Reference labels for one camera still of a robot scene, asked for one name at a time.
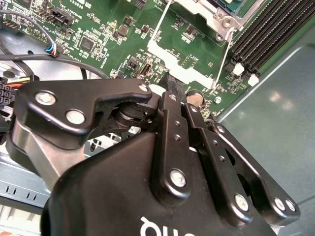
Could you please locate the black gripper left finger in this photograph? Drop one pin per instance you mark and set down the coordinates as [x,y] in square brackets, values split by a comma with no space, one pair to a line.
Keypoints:
[73,98]

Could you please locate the metal socket cover frame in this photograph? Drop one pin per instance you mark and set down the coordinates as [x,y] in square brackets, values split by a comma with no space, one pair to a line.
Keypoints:
[162,57]

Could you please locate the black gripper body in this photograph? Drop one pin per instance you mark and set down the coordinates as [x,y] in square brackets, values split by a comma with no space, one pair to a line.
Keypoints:
[110,184]

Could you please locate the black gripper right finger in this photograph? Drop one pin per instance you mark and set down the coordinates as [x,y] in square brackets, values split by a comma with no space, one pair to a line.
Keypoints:
[225,172]

